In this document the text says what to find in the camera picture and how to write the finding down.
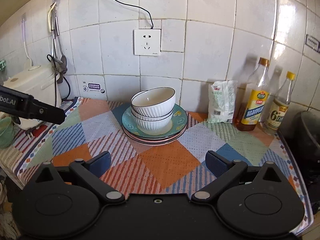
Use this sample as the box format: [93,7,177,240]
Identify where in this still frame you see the white rice cooker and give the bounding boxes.
[3,65,61,130]

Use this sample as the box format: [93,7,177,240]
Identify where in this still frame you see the yellow label cooking wine bottle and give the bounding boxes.
[235,57,270,132]

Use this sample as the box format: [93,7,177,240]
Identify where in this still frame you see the pink plate under teal plate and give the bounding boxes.
[122,126,187,146]

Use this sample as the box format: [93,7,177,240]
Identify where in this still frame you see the small white ribbed bowl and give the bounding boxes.
[130,87,176,117]

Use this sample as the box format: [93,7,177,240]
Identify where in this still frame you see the black wok with lid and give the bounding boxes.
[279,111,319,205]

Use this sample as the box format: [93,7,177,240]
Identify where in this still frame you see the teal fried egg plate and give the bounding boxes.
[121,104,188,139]

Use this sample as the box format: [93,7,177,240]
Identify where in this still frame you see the white wall socket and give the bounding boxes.
[133,29,161,56]

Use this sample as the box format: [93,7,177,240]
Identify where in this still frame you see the hanging metal utensils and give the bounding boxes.
[47,0,67,84]

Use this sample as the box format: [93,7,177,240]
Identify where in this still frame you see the colourful patchwork table mat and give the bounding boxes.
[11,98,313,233]

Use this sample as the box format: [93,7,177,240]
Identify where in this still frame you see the white powder bag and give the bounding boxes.
[207,80,238,124]

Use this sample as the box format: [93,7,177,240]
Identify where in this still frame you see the black power cable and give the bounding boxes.
[98,0,155,30]

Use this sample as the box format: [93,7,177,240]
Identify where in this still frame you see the green cup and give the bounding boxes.
[0,116,14,149]

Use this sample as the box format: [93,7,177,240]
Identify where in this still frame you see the large white bowl black rim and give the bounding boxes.
[133,113,173,131]

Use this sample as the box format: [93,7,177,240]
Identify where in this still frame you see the white vinegar bottle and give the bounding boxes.
[263,71,296,135]

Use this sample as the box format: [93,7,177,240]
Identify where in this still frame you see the wall sticker label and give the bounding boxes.
[82,81,105,94]

